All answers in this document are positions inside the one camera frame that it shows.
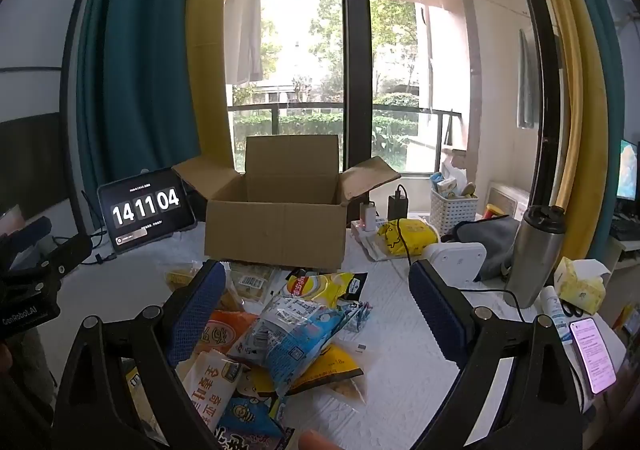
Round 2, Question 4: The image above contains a black tablet with clock display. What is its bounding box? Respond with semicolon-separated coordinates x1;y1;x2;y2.
97;167;197;253

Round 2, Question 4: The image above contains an orange snack packet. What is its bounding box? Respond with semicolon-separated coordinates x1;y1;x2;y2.
195;309;261;367

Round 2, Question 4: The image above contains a hanging white garment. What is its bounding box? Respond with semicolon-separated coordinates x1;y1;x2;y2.
224;0;264;87

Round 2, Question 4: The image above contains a smartphone with lit screen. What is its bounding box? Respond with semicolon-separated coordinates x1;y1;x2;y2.
570;315;619;397

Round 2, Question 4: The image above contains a blue clear snack packet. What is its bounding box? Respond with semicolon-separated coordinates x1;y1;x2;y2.
227;295;359;399

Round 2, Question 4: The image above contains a white appliance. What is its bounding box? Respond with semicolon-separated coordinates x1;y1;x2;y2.
487;180;531;222

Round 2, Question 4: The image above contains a yellow cartoon snack packet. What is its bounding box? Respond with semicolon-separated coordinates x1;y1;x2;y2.
237;369;277;399

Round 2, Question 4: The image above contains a yellow curtain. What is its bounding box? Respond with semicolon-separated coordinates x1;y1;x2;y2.
522;0;617;272
186;0;237;172

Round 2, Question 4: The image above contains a brown cardboard box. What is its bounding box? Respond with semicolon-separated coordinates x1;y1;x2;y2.
172;134;402;273

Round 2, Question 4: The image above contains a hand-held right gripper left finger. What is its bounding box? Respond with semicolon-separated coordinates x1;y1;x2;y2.
50;259;228;450

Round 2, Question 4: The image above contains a clear yellow pastry packet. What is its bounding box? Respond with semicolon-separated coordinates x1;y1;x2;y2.
165;264;202;292

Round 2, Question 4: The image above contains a yellow chips bag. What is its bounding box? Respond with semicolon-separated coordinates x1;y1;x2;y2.
277;269;369;314

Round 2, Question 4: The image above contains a white orange-print snack packet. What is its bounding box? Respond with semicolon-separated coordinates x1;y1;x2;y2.
181;350;246;437

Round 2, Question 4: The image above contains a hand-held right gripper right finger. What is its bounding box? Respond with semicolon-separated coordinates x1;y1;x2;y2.
407;259;596;450

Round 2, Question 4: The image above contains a clear beige pastry packet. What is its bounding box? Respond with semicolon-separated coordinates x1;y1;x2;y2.
230;263;281;304

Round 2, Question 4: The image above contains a white woven basket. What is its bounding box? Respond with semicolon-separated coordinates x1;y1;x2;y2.
430;173;480;237

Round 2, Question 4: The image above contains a grey fabric bag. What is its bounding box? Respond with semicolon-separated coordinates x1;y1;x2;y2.
442;215;524;282

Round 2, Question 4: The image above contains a yellow tissue box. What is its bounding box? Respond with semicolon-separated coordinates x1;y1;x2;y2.
554;257;612;315

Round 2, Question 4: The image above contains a black keyboard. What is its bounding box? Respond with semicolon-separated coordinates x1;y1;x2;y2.
609;217;640;241

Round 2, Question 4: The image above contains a black balcony railing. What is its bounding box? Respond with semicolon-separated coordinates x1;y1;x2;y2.
227;102;466;172

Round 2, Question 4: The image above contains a white flat device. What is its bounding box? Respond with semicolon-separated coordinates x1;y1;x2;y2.
422;241;488;284

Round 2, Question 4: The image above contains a computer monitor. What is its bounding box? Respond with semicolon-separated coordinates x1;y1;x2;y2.
616;139;640;204

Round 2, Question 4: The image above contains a clear bread packet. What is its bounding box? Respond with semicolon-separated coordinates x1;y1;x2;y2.
329;374;369;404

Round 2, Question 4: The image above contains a yellow black-edged snack packet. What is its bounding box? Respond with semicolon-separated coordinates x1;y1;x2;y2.
289;344;366;392

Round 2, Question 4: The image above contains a white plastic bottle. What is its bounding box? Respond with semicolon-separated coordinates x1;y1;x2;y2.
540;285;574;347

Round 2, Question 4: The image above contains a hanging grey towel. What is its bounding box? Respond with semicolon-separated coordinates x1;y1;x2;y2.
516;28;539;129

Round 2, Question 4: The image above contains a blue bee snack packet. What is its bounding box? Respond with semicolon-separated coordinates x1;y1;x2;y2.
212;395;287;450

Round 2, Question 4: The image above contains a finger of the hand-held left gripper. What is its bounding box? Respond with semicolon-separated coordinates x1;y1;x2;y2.
47;234;94;277
7;217;54;252

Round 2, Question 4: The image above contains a teal curtain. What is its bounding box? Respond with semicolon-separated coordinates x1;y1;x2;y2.
75;0;202;237
565;0;632;233

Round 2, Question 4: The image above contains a black window frame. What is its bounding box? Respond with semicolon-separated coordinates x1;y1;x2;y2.
225;0;562;211

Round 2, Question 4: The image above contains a black power adapter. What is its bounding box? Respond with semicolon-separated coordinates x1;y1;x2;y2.
387;184;411;224

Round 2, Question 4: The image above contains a white power strip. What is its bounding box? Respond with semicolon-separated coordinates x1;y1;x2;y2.
350;217;392;262

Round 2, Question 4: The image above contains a person's right hand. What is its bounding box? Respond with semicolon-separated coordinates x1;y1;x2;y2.
297;430;346;450

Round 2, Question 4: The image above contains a stainless steel tumbler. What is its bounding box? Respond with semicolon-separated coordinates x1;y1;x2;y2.
503;204;566;309

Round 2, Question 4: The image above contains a yellow cartoon bag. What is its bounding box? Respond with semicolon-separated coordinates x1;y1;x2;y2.
377;219;442;259

